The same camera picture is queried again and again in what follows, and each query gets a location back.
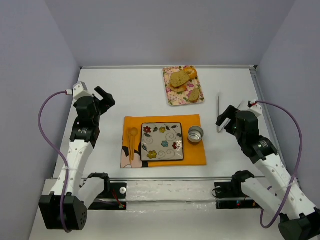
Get orange plastic spoon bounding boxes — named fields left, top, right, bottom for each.
left=129, top=127, right=139, bottom=161

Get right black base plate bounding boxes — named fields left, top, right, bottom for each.
left=211, top=181, right=261, bottom=210

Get small herb bread slice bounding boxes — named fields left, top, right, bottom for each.
left=188, top=88, right=200, bottom=103

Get metal tongs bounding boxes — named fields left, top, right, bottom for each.
left=216, top=92, right=244, bottom=134

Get floral rectangular tray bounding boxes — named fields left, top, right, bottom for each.
left=162, top=65, right=205, bottom=107

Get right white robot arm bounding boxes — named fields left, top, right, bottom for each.
left=212, top=101, right=320, bottom=240

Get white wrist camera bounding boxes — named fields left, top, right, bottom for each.
left=66, top=81, right=93, bottom=101
left=247, top=101, right=263, bottom=118

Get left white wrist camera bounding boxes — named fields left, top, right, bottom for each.
left=66, top=81, right=93, bottom=101

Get large herb bread slice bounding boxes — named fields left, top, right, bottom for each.
left=170, top=70, right=190, bottom=88

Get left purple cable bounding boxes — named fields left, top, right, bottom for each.
left=37, top=90, right=75, bottom=233

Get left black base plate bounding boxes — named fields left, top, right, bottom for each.
left=88, top=181, right=127, bottom=211

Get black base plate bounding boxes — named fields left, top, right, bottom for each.
left=88, top=181, right=127, bottom=211
left=211, top=181, right=261, bottom=210

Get floral square plate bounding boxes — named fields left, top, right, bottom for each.
left=140, top=122, right=184, bottom=162

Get orange bagel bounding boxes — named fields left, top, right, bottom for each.
left=183, top=66, right=198, bottom=80

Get metal cup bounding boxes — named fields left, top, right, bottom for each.
left=188, top=125, right=204, bottom=144

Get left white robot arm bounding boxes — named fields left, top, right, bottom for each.
left=38, top=81, right=116, bottom=233

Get pale glazed bagel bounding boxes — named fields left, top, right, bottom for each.
left=169, top=84, right=187, bottom=93

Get orange cartoon placemat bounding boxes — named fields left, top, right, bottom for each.
left=120, top=114, right=207, bottom=169

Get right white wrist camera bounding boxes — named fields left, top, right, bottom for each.
left=247, top=101, right=263, bottom=118

